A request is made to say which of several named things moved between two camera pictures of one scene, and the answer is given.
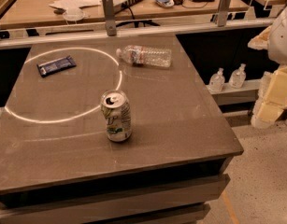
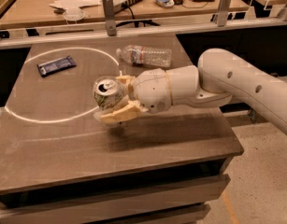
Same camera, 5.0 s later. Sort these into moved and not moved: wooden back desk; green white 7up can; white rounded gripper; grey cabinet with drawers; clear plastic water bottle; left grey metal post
Moved: green white 7up can; white rounded gripper
Not moved: grey cabinet with drawers; clear plastic water bottle; wooden back desk; left grey metal post
